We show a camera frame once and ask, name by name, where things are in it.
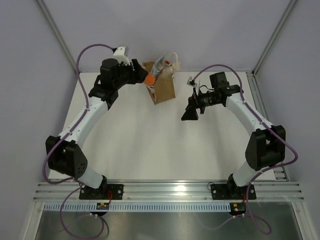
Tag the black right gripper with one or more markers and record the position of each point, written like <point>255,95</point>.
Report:
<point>193,102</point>

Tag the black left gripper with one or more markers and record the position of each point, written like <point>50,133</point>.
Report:
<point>136,75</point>

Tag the beige pump lotion bottle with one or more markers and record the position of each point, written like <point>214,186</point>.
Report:
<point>171,65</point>

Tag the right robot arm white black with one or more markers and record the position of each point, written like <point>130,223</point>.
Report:
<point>265,147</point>

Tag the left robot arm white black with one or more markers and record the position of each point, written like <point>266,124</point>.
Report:
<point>64,152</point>

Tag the canvas bag with watermelon print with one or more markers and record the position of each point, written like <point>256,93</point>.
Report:
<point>163,89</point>

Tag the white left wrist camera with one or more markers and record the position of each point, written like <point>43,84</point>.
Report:
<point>121,55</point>

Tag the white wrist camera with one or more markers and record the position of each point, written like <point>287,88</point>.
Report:
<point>191,82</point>
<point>121,55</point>

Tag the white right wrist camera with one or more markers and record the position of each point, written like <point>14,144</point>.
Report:
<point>191,82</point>

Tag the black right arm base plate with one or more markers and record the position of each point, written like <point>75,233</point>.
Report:
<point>222,191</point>

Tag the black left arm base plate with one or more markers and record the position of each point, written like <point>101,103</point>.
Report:
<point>112,191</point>

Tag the left aluminium frame post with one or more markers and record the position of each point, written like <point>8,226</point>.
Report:
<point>51,23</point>

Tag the aluminium frame post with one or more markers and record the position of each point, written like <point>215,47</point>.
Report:
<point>274,36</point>
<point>51,23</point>

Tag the right aluminium frame post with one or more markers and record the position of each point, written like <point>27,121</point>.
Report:
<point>274,36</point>

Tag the aluminium mounting rail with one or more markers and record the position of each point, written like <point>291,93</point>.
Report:
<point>170,191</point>

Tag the white slotted cable duct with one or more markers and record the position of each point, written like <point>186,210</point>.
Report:
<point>150,207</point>

